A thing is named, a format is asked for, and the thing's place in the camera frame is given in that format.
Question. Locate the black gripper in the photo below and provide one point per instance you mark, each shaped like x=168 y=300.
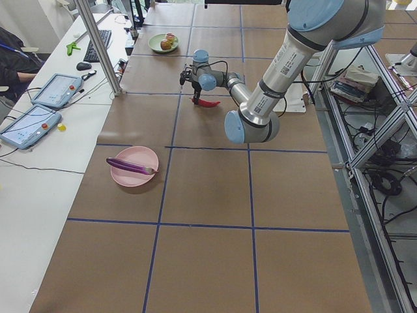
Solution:
x=196 y=88

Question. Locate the red chili pepper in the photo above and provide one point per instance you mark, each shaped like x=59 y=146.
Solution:
x=208 y=104

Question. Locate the red yellow pomegranate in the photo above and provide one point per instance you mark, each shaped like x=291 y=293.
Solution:
x=165 y=45

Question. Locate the yellow pink peach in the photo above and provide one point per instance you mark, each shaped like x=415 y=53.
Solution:
x=170 y=37

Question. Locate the purple eggplant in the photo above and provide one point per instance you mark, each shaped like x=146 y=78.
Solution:
x=129 y=166

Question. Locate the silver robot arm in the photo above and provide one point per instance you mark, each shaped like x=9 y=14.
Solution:
x=354 y=24

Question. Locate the light green plate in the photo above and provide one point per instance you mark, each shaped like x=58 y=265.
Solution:
x=154 y=43

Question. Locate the pink plate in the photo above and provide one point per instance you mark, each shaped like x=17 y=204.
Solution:
x=139 y=155

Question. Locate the black computer mouse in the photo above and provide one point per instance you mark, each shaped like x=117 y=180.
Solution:
x=81 y=66

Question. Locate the green plastic clamp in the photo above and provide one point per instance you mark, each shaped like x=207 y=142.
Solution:
x=71 y=47

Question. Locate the upper blue teach pendant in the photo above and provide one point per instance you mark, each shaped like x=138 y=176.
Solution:
x=58 y=90

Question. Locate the blue teach pendant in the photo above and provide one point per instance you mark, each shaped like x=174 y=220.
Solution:
x=31 y=126
x=58 y=90

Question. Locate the small yellow toy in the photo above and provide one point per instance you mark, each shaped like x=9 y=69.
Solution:
x=61 y=127

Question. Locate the stack of books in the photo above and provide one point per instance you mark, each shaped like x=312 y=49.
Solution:
x=354 y=84

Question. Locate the lower blue teach pendant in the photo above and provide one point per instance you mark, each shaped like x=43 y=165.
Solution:
x=31 y=126

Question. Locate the seated person in black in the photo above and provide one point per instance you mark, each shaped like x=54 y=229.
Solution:
x=18 y=68

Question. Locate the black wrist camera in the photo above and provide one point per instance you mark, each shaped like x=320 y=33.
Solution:
x=185 y=76

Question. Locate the aluminium frame post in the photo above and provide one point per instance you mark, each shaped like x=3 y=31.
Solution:
x=92 y=30

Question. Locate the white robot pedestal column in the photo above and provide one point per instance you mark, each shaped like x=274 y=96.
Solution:
x=293 y=98

